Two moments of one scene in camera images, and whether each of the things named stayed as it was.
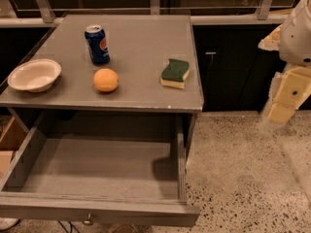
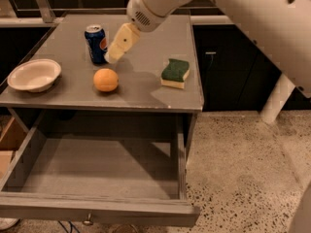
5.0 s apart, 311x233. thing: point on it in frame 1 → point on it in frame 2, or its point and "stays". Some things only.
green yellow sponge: (175, 74) stays
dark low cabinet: (235, 74) stays
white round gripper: (296, 39) → (145, 13)
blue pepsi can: (98, 44) stays
